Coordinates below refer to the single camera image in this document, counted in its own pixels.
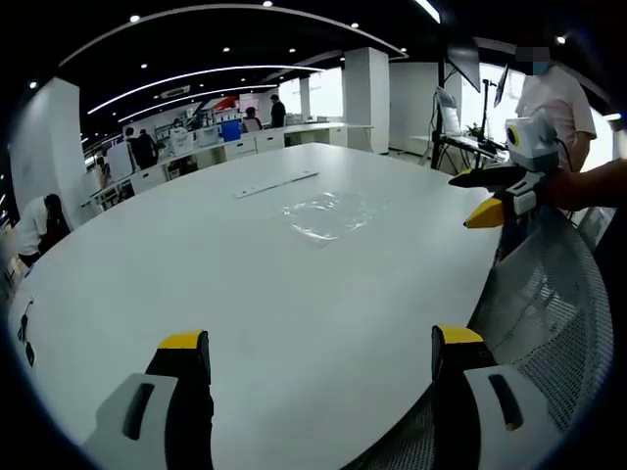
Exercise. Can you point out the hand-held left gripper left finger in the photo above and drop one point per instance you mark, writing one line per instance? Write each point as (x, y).
(181, 391)

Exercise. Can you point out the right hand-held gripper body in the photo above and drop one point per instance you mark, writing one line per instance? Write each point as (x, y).
(536, 144)

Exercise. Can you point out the blue box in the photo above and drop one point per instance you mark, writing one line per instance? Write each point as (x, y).
(231, 131)

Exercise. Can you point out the grey mesh office chair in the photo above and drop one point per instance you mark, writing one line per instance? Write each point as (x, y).
(563, 318)

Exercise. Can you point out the clear crinkled food packaging bag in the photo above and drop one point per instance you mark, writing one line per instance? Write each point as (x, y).
(313, 225)

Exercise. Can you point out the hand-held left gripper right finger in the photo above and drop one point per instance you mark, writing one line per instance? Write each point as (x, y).
(470, 401)

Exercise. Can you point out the white pillar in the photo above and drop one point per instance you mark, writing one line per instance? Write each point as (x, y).
(46, 147)
(365, 98)

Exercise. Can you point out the white flat strip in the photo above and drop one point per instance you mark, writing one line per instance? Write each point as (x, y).
(274, 184)

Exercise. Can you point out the black stand table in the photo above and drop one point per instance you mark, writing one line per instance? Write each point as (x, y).
(465, 144)

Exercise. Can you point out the long white counter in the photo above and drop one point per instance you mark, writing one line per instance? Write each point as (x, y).
(235, 147)

